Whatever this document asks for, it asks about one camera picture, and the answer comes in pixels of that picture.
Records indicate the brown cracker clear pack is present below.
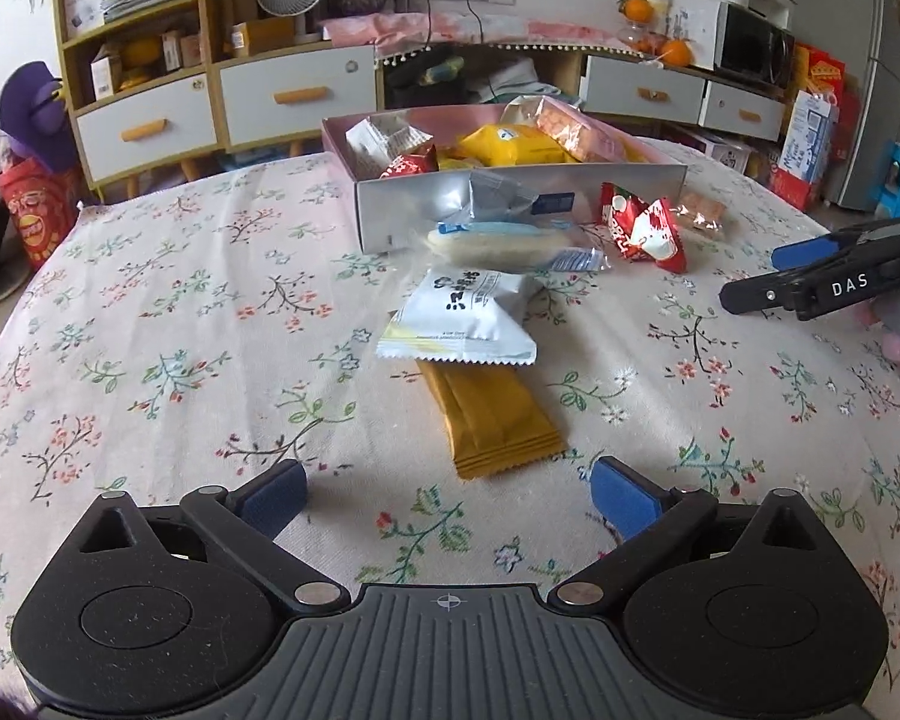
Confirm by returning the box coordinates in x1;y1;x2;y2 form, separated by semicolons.
673;192;727;239

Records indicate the red white candy pack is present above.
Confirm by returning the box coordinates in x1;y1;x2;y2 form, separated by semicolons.
600;182;688;275

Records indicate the orange snack bar pack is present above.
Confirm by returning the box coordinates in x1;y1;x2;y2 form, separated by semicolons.
418;361;567;481

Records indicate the pink wafer pack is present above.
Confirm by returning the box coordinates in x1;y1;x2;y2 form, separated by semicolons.
533;98;649;164

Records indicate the white monkey biscuit pack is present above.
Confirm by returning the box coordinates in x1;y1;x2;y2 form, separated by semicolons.
377;266;541;366

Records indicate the small silver blue pack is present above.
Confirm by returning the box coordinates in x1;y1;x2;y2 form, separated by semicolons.
468;171;539;221

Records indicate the clear blue bread pack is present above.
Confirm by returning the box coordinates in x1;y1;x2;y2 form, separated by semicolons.
424;221;610;273

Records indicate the white text snack pack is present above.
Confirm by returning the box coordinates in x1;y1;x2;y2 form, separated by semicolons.
499;94;544;127

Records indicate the yellow small snack pack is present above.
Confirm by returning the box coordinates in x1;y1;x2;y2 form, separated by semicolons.
458;124;574;167

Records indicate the small red snack pack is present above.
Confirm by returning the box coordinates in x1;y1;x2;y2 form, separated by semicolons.
380;145;439;179

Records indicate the blue white milk carton box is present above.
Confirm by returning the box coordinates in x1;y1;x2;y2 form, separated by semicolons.
770;91;839;211

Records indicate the floral tablecloth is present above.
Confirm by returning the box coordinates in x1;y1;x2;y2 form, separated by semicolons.
0;148;900;718

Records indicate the low wooden tv console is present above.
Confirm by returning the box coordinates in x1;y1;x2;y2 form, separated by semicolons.
379;44;785;142

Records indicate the black microwave oven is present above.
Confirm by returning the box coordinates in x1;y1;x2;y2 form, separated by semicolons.
715;4;795;89

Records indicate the orange fruit lower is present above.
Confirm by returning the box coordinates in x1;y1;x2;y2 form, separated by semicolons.
656;37;694;68

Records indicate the orange fruit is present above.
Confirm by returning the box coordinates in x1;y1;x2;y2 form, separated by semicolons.
656;37;694;68
617;0;655;25

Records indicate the orange fruit upper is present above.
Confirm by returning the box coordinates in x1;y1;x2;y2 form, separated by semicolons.
617;0;655;25

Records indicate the pink silver cardboard box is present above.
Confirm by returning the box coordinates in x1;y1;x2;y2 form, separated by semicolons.
322;101;686;254

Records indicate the wooden shelf drawer cabinet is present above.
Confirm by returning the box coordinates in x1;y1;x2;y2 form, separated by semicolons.
53;0;383;199

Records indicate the purple plush toy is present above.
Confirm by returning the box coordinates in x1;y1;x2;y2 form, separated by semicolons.
0;62;79;174

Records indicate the pink cloth runner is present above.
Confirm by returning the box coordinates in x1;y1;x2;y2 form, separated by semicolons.
322;11;631;59

